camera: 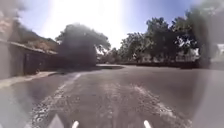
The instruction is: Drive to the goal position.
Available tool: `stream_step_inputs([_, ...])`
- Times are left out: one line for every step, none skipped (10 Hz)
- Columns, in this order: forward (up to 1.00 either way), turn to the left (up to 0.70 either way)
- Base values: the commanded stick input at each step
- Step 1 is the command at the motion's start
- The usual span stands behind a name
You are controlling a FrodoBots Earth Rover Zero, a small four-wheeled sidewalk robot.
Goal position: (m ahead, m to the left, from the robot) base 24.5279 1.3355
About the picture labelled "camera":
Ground row of trees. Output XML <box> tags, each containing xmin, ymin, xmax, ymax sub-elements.
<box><xmin>99</xmin><ymin>3</ymin><xmax>224</xmax><ymax>68</ymax></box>

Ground dark boundary wall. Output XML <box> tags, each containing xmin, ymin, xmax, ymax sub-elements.
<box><xmin>0</xmin><ymin>39</ymin><xmax>73</xmax><ymax>80</ymax></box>

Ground pale pavement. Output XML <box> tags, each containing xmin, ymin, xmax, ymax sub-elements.
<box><xmin>0</xmin><ymin>70</ymin><xmax>63</xmax><ymax>90</ymax></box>

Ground building with brown roof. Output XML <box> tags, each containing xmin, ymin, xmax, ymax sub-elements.
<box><xmin>0</xmin><ymin>11</ymin><xmax>62</xmax><ymax>54</ymax></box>

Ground robot's own part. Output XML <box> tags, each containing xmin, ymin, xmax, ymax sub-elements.
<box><xmin>71</xmin><ymin>120</ymin><xmax>81</xmax><ymax>128</ymax></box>
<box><xmin>143</xmin><ymin>119</ymin><xmax>153</xmax><ymax>128</ymax></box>

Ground low dark wall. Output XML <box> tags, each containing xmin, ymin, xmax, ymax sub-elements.
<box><xmin>116</xmin><ymin>60</ymin><xmax>209</xmax><ymax>70</ymax></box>

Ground grey asphalt road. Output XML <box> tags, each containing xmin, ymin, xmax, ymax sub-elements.
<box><xmin>0</xmin><ymin>64</ymin><xmax>224</xmax><ymax>128</ymax></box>

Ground large dark tree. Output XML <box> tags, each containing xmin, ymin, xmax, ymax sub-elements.
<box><xmin>54</xmin><ymin>22</ymin><xmax>112</xmax><ymax>68</ymax></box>

